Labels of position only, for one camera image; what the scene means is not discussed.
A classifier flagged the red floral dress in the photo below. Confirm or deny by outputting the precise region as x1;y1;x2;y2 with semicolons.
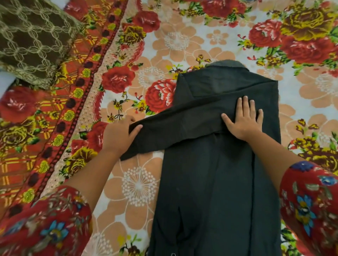
0;161;338;256

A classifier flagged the brown patterned pillow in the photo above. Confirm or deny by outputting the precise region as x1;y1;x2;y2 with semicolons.
0;0;85;91

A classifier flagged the person's right hand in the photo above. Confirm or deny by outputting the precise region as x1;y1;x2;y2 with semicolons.
221;96;264;143

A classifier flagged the black shirt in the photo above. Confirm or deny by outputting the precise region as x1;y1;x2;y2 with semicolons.
119;60;283;256

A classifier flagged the person's left forearm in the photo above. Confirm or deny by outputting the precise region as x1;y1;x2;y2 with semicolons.
64;149;121;213

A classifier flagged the person's right forearm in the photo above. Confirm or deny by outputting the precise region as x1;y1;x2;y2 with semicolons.
247;131;305;194

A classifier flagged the person's left hand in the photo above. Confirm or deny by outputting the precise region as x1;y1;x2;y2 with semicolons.
101;115;143;158

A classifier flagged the bed with floral sheet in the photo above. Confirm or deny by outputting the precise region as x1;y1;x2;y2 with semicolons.
0;0;338;256

